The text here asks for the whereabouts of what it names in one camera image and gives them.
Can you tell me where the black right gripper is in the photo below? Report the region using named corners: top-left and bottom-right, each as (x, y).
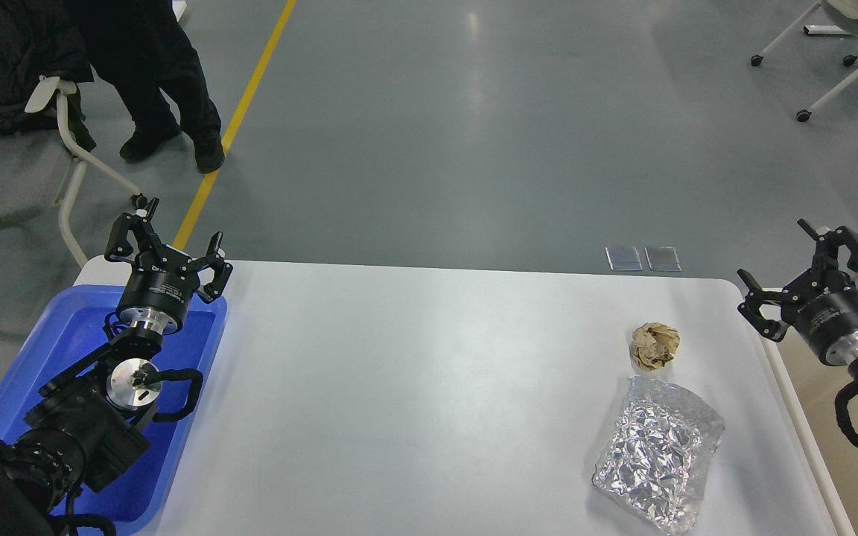
top-left (737, 219), bottom-right (858, 366)

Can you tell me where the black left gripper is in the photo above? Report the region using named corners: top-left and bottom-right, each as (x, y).
top-left (105, 197), bottom-right (234, 334)

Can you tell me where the silver foil bag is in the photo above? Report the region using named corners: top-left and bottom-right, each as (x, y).
top-left (591, 374), bottom-right (725, 535)

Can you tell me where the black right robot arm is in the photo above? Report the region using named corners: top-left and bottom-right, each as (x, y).
top-left (737, 218), bottom-right (858, 449)

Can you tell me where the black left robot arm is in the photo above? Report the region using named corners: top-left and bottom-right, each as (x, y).
top-left (0, 198), bottom-right (234, 535)

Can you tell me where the right floor metal plate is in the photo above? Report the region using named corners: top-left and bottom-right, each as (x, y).
top-left (644, 246), bottom-right (682, 272)

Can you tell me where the floor metal plate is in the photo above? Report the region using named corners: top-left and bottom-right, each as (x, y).
top-left (644, 246), bottom-right (682, 272)
top-left (605, 246), bottom-right (644, 272)

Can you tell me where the crumpled brown paper ball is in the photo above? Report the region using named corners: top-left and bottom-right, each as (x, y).
top-left (630, 322), bottom-right (681, 371)

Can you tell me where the left floor metal plate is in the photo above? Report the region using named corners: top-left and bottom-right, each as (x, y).
top-left (605, 246), bottom-right (644, 272)

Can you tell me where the person in black clothes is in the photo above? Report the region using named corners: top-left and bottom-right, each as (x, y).
top-left (64, 1), bottom-right (225, 174)

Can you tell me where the beige plastic bin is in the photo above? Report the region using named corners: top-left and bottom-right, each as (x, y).
top-left (760, 329), bottom-right (858, 535)

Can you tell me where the white rolling chair base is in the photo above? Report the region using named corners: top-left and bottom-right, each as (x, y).
top-left (750, 0), bottom-right (858, 124)

